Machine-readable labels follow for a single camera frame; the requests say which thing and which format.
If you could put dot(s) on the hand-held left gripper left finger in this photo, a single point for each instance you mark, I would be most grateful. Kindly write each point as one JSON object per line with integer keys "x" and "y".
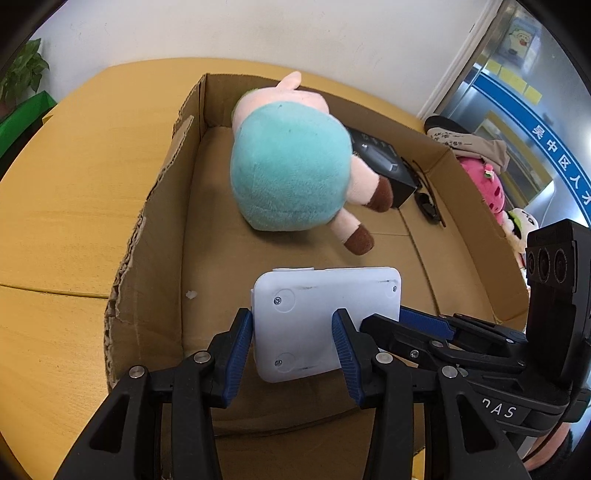
{"x": 238, "y": 355}

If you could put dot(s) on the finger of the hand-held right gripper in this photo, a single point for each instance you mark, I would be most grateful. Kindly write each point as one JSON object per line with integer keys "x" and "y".
{"x": 415, "y": 339}
{"x": 425, "y": 322}

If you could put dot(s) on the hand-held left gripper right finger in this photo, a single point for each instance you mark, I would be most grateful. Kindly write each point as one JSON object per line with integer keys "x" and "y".
{"x": 345, "y": 357}

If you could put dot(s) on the white plastic box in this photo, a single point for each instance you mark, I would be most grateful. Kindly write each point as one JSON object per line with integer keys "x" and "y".
{"x": 314, "y": 314}

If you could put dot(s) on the large cardboard box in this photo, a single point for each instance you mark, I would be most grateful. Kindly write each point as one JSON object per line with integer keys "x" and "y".
{"x": 212, "y": 221}

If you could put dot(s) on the pink pig plush toy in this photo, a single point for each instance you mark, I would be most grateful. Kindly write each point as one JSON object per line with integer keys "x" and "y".
{"x": 286, "y": 166}

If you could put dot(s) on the person's right forearm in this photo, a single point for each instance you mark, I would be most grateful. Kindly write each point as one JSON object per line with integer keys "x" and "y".
{"x": 551, "y": 454}

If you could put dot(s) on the white plush toy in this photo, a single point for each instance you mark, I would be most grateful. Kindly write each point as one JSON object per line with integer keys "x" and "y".
{"x": 519, "y": 221}

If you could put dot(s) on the black sunglasses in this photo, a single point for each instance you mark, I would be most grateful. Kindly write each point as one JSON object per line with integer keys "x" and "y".
{"x": 427, "y": 205}

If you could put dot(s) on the black rectangular box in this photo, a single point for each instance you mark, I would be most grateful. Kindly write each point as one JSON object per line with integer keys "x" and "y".
{"x": 383, "y": 157}

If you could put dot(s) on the beige cloth bag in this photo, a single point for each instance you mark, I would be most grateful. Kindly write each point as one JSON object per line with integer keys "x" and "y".
{"x": 475, "y": 145}

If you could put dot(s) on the glass door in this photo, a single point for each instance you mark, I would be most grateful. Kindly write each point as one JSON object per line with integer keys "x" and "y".
{"x": 466, "y": 83}

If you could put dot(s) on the cartoon door sticker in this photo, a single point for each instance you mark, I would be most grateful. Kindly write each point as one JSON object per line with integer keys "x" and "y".
{"x": 521, "y": 39}

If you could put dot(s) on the green cloth table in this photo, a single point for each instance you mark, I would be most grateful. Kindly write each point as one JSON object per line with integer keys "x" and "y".
{"x": 23, "y": 120}

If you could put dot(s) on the large potted plant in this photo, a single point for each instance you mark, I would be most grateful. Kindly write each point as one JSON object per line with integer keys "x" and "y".
{"x": 23, "y": 69}

